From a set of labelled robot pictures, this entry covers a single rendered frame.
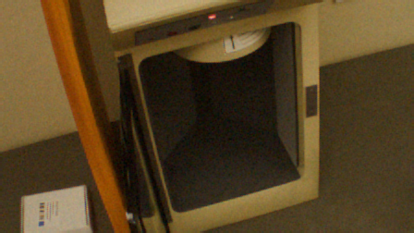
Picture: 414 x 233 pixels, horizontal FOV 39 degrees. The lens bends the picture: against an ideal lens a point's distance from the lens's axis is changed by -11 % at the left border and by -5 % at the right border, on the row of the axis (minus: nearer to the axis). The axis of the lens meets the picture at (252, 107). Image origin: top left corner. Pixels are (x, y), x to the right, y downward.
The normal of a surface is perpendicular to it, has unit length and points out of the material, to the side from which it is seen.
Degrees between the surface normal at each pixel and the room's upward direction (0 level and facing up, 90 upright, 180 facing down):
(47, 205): 0
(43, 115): 90
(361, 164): 0
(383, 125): 0
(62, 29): 90
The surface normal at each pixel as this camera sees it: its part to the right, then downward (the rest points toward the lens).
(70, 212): -0.07, -0.75
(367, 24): 0.31, 0.61
